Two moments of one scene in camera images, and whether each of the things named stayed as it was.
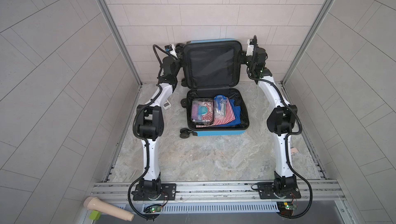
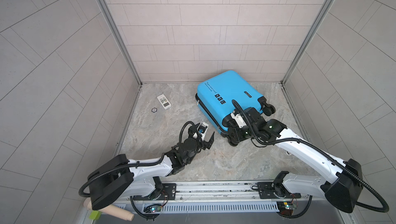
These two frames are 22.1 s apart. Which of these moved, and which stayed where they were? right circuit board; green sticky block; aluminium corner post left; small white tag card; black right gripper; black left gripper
Moved: black right gripper; black left gripper
Stayed: right circuit board; aluminium corner post left; small white tag card; green sticky block
